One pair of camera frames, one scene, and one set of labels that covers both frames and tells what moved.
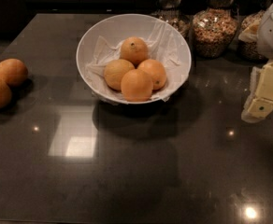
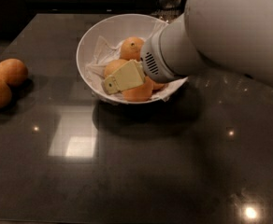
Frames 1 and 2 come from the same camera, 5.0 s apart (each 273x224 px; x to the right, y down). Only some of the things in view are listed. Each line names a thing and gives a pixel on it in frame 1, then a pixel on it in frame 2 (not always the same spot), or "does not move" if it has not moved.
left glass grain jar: [170, 8] does not move
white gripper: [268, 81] -> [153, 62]
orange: [136, 86] does not move
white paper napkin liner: [165, 46] does not move
